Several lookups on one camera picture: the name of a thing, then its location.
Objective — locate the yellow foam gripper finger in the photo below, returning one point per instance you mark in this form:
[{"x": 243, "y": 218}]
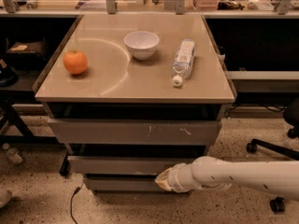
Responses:
[{"x": 165, "y": 179}]

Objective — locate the grey drawer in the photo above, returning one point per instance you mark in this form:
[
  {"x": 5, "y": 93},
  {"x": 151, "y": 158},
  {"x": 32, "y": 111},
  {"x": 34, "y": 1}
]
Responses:
[
  {"x": 135, "y": 132},
  {"x": 101, "y": 165},
  {"x": 122, "y": 184}
]

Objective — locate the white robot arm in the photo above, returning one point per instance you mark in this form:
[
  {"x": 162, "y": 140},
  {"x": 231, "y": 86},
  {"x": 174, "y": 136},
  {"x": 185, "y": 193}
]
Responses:
[{"x": 280, "y": 178}]

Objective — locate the grey drawer cabinet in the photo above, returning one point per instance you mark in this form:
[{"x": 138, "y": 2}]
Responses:
[{"x": 116, "y": 85}]

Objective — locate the clear plastic water bottle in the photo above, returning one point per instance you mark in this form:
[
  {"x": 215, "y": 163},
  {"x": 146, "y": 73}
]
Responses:
[{"x": 182, "y": 64}]

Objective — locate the white bowl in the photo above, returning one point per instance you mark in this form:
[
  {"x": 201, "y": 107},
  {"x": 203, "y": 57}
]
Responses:
[{"x": 141, "y": 44}]

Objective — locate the orange fruit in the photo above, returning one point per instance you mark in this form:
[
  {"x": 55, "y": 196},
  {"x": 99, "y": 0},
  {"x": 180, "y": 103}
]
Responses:
[{"x": 75, "y": 62}]

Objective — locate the plastic bottle on floor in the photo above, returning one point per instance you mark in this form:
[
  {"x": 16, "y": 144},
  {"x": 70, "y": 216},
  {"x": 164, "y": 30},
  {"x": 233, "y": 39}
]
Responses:
[{"x": 13, "y": 153}]

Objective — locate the white shoe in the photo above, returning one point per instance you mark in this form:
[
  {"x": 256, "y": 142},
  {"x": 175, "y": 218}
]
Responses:
[{"x": 5, "y": 197}]

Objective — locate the black bag on shelf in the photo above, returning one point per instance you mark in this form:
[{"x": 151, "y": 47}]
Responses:
[{"x": 27, "y": 56}]

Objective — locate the black table frame legs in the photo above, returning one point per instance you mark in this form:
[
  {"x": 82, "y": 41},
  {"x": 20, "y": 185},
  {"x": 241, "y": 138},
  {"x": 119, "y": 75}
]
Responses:
[{"x": 27, "y": 137}]

